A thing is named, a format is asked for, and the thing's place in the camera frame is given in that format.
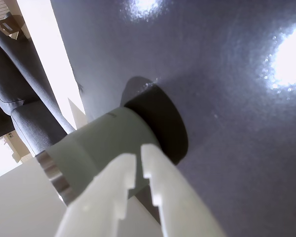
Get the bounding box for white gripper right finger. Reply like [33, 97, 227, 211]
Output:
[140, 143, 227, 237]

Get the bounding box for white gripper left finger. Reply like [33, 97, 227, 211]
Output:
[54, 153, 137, 237]

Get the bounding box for grey cup with black base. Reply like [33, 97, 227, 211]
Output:
[36, 83, 189, 208]

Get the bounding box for dark grey fabric sofa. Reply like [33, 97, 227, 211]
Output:
[0, 24, 77, 157]

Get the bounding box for brown cardboard box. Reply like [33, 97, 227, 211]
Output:
[0, 14, 28, 40]

